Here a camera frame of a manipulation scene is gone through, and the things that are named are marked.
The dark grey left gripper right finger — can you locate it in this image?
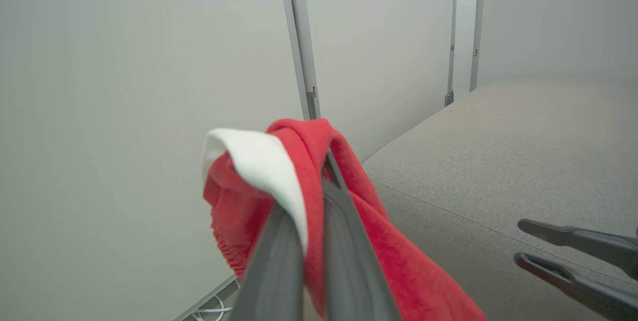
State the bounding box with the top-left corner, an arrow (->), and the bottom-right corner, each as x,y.
321,149 -> 403,321

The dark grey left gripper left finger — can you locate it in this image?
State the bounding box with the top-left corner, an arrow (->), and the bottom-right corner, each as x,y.
228,200 -> 307,321

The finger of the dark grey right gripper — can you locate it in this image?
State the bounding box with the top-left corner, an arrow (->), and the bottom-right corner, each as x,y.
517,218 -> 638,282
513,252 -> 638,321

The red and white garment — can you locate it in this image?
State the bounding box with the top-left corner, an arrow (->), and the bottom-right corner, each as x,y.
202,118 -> 486,321

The grey fabric sofa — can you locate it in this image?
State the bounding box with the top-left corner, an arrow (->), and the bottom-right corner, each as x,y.
361,79 -> 638,321

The wide white partition panel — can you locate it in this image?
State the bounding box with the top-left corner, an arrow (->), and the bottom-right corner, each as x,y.
302,0 -> 457,162

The thin white cable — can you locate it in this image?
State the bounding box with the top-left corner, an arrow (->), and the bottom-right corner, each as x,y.
192,294 -> 234,321

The dark grey partition post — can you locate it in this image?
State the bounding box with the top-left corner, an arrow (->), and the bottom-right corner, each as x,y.
470,0 -> 486,91

